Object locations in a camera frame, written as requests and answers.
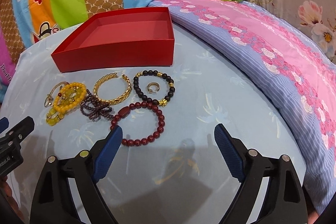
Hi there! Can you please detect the translucent yellow stone bracelet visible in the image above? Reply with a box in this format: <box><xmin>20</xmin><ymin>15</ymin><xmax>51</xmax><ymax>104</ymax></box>
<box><xmin>45</xmin><ymin>87</ymin><xmax>82</xmax><ymax>126</ymax></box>

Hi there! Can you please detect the dark garnet small bead strand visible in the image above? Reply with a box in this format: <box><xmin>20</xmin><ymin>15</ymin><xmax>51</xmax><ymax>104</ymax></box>
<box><xmin>80</xmin><ymin>89</ymin><xmax>114</xmax><ymax>121</ymax></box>

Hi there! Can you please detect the dark red bead bracelet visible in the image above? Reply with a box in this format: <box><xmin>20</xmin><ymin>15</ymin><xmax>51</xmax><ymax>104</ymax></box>
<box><xmin>110</xmin><ymin>101</ymin><xmax>166</xmax><ymax>147</ymax></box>

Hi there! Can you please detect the person's left hand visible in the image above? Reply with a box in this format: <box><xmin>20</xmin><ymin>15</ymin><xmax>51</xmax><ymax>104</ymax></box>
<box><xmin>0</xmin><ymin>176</ymin><xmax>21</xmax><ymax>217</ymax></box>

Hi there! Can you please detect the thin rose gold bangle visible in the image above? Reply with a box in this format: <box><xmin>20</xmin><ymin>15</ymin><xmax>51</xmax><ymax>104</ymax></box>
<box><xmin>44</xmin><ymin>81</ymin><xmax>69</xmax><ymax>107</ymax></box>

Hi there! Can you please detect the gold woven bangle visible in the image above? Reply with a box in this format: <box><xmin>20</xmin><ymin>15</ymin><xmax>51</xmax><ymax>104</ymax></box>
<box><xmin>93</xmin><ymin>73</ymin><xmax>131</xmax><ymax>105</ymax></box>

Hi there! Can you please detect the pink blue floral blanket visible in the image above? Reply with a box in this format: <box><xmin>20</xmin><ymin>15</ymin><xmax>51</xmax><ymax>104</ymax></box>
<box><xmin>151</xmin><ymin>0</ymin><xmax>335</xmax><ymax>213</ymax></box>

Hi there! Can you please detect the red cardboard box tray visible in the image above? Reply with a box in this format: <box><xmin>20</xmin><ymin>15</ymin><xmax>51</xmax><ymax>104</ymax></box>
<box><xmin>51</xmin><ymin>7</ymin><xmax>175</xmax><ymax>73</ymax></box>

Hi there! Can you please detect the orange yellow bead bracelet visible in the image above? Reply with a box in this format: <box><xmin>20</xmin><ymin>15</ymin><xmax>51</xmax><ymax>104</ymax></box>
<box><xmin>53</xmin><ymin>82</ymin><xmax>88</xmax><ymax>113</ymax></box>

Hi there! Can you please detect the black bead gold charm bracelet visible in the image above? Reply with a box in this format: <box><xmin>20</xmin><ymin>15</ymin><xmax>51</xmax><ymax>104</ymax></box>
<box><xmin>133</xmin><ymin>70</ymin><xmax>176</xmax><ymax>107</ymax></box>

